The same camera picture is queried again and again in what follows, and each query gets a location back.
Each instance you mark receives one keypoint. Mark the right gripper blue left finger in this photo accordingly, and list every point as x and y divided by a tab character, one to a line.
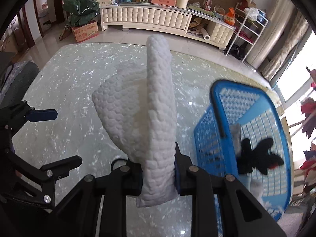
132	178

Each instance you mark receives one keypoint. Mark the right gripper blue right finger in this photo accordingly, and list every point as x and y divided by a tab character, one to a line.
183	183

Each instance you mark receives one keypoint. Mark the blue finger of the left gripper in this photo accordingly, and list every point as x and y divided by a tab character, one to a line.
61	169
41	115

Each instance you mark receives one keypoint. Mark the white knotted cloth bundle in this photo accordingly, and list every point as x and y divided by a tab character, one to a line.
256	189

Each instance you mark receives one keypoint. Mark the white textured towel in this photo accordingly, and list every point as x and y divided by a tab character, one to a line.
137	108

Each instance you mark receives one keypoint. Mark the black plush toy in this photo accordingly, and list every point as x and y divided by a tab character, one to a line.
259	158

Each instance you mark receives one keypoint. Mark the black hair band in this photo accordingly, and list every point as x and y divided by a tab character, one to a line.
118	162

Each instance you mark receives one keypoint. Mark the grey office chair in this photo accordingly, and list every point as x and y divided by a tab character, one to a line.
16	81

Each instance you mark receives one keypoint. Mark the grey white fluffy cloth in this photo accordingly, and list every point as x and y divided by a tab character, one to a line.
235	131

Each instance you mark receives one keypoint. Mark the blue plastic laundry basket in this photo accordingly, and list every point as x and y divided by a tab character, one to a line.
241	134

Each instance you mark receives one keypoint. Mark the cardboard box on floor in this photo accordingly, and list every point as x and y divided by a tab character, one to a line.
85	32

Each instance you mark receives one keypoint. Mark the green plastic bag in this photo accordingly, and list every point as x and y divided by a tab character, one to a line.
80	12

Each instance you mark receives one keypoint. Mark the wooden clothes drying rack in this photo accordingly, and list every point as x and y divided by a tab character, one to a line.
299	141

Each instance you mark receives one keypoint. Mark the white paper roll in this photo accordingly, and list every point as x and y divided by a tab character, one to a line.
205	34

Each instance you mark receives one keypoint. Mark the cream tufted tv cabinet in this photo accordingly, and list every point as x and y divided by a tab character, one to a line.
171	20

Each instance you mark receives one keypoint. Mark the pink box on cabinet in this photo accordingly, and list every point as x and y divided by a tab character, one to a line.
170	3

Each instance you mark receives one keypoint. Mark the white metal shelf rack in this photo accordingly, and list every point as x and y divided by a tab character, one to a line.
249	26

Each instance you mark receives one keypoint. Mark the orange detergent bag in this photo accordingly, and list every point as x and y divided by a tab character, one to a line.
229	18

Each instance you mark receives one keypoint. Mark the cream pillar candle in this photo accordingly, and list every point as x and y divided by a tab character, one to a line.
181	4

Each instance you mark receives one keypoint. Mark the beige curtain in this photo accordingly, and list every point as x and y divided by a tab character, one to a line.
298	29

